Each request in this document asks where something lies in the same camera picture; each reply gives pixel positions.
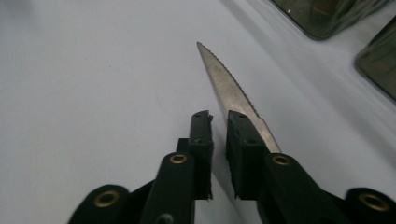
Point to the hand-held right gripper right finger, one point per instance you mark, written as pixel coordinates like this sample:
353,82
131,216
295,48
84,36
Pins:
244,161

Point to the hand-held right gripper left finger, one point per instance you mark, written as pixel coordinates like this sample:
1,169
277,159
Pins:
202,161

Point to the silver serrated table knife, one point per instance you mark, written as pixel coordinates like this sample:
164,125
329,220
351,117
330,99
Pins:
225,87

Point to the white table sheet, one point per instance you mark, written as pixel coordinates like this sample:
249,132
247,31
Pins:
93,93

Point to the smoky clear plastic bin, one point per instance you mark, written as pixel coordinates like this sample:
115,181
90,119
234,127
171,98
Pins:
327,21
379,62

